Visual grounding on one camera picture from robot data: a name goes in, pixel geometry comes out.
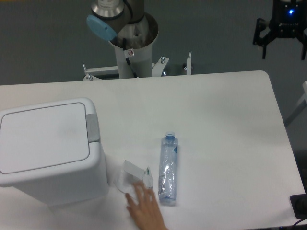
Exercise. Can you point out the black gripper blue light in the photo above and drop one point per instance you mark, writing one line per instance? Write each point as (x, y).
(285, 18)

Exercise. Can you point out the clear plastic wrapper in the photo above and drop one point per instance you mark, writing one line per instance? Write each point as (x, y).
(128, 174)

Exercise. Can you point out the bare human hand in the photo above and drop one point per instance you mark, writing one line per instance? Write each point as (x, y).
(146, 213)

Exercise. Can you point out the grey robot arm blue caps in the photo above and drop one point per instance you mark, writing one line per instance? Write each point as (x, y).
(109, 17)

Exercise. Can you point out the white plastic trash can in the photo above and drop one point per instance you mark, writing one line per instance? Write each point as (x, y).
(53, 152)

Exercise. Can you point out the clear plastic water bottle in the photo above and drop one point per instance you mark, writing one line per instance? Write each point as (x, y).
(167, 180)

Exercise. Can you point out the black device with cable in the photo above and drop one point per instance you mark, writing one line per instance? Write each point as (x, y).
(299, 205)

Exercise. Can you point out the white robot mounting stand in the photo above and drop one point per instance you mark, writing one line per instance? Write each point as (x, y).
(131, 63)

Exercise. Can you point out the white frame at right edge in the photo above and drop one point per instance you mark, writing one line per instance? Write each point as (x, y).
(300, 105)

